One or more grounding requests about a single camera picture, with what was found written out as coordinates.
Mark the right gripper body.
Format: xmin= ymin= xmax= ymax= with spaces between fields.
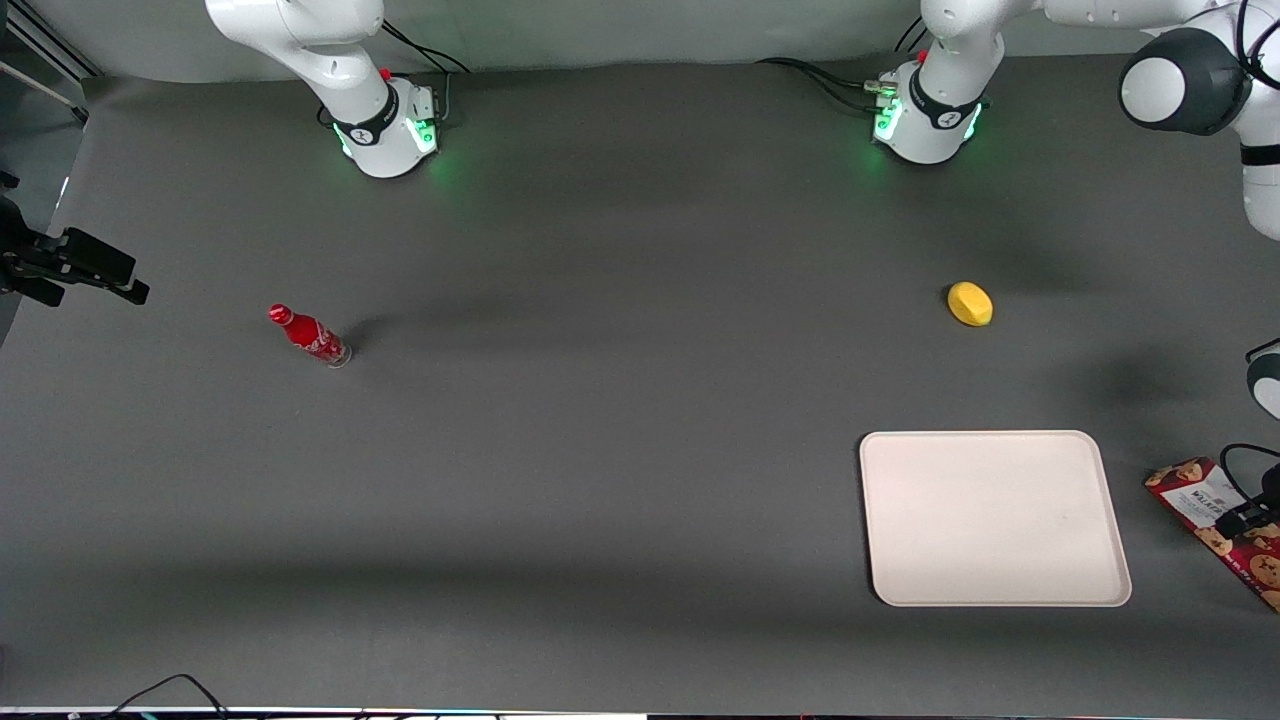
xmin=0 ymin=195 xmax=67 ymax=308

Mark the red cookie box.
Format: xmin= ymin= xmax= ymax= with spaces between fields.
xmin=1144 ymin=457 xmax=1280 ymax=613

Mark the cream plastic tray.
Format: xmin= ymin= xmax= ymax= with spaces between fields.
xmin=858 ymin=430 xmax=1133 ymax=608

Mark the red cola bottle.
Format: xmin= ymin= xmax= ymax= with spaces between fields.
xmin=267 ymin=304 xmax=353 ymax=369

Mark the yellow lemon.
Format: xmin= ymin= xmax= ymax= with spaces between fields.
xmin=947 ymin=281 xmax=995 ymax=328

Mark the dark grey table cloth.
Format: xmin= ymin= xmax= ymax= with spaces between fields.
xmin=0 ymin=40 xmax=1280 ymax=717

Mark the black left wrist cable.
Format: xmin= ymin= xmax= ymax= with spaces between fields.
xmin=1219 ymin=442 xmax=1280 ymax=503

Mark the aluminium frame bar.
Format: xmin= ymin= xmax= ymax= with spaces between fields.
xmin=0 ymin=0 xmax=103 ymax=123

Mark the black right arm base cable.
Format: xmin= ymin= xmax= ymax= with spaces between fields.
xmin=380 ymin=20 xmax=471 ymax=77

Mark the black arm base cable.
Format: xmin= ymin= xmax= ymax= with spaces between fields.
xmin=756 ymin=56 xmax=893 ymax=113
xmin=380 ymin=20 xmax=471 ymax=77

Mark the thin black floor cable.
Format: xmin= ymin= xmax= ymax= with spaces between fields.
xmin=100 ymin=673 xmax=233 ymax=720

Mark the black left arm base cable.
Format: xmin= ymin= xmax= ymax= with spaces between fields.
xmin=756 ymin=56 xmax=893 ymax=113

